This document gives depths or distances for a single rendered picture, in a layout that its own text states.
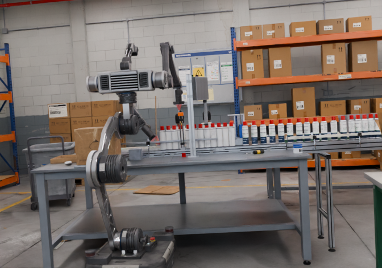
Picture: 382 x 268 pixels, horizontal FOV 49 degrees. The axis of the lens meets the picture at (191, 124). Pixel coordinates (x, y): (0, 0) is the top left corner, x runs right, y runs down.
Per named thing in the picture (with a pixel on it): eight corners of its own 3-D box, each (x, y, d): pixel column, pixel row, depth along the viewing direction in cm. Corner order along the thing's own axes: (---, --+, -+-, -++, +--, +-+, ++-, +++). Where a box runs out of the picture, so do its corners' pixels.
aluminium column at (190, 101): (196, 155, 342) (191, 74, 338) (195, 156, 337) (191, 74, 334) (190, 156, 342) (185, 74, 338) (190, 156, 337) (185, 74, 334)
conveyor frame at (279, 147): (285, 148, 357) (284, 142, 356) (287, 149, 346) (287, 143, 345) (94, 158, 363) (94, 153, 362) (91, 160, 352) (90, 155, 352)
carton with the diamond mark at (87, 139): (121, 158, 336) (119, 125, 334) (116, 163, 312) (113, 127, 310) (84, 160, 336) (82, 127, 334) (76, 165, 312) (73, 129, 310)
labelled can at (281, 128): (283, 142, 353) (282, 118, 352) (285, 143, 348) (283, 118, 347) (278, 143, 354) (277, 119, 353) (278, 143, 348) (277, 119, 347)
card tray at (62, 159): (94, 158, 370) (94, 153, 370) (86, 162, 344) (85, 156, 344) (61, 159, 371) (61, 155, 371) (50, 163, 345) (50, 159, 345)
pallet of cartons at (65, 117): (131, 175, 764) (126, 100, 756) (121, 184, 681) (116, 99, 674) (67, 179, 769) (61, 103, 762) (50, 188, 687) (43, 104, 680)
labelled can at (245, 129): (248, 145, 355) (247, 121, 353) (249, 145, 349) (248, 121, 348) (242, 145, 355) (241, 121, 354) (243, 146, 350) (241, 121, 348)
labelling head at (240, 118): (244, 143, 368) (243, 114, 366) (246, 144, 355) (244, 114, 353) (228, 143, 368) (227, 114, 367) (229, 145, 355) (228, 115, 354)
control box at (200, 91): (208, 99, 347) (207, 76, 346) (196, 100, 333) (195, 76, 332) (199, 100, 353) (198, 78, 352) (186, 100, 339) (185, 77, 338)
